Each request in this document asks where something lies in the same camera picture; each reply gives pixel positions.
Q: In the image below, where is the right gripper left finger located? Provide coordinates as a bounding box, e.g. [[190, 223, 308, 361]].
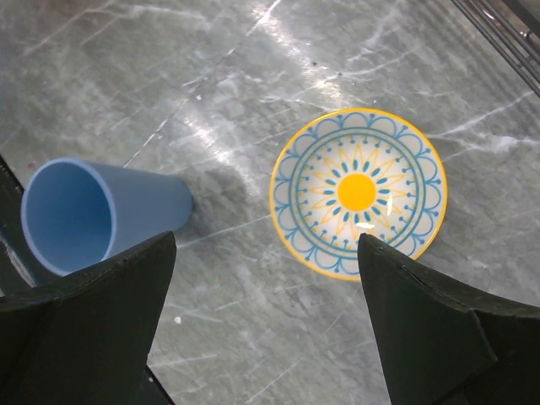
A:
[[0, 229, 177, 405]]

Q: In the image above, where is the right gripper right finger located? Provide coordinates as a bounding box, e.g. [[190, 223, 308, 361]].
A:
[[358, 234, 539, 404]]

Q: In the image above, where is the blue upright plastic cup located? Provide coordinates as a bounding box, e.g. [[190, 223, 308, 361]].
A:
[[20, 158, 193, 277]]

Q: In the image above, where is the cream bowl under red bowl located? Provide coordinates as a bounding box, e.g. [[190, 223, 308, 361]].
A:
[[269, 107, 448, 281]]

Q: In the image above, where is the black wire dish rack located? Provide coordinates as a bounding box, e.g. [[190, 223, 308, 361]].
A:
[[452, 0, 539, 95]]

